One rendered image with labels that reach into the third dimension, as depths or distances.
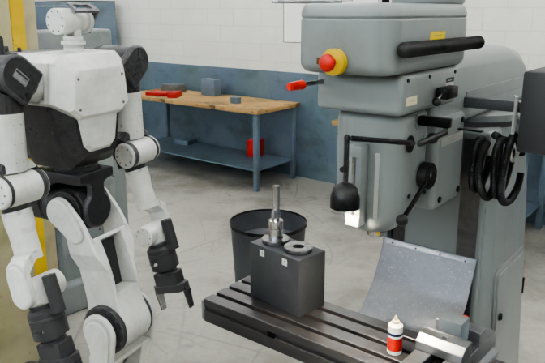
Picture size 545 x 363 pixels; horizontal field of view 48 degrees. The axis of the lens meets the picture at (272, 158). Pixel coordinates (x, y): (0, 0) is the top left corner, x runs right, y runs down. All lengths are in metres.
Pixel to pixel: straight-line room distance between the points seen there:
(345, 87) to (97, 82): 0.64
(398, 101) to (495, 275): 0.84
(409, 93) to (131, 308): 0.96
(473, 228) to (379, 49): 0.81
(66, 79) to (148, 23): 7.03
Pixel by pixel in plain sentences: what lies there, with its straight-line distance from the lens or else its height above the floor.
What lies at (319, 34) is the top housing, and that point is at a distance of 1.44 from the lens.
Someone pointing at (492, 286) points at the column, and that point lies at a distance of 2.10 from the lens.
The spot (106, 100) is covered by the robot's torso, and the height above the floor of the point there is 1.64.
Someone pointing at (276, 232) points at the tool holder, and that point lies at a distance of 1.95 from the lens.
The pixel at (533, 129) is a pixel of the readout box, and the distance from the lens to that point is 1.69.
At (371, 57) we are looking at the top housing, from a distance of 1.37.
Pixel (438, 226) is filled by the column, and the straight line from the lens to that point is 2.04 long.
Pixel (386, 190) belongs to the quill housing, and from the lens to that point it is 1.56.
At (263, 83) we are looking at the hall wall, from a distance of 7.25.
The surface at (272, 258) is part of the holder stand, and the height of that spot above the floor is 1.13.
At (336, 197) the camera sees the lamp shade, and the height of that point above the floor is 1.44.
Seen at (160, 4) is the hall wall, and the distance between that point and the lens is 8.41.
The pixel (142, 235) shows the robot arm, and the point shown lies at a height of 1.20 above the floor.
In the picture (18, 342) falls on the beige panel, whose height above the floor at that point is 0.40.
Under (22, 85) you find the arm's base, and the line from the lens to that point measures 1.56.
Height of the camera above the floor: 1.87
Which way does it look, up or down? 14 degrees down
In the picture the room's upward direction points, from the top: straight up
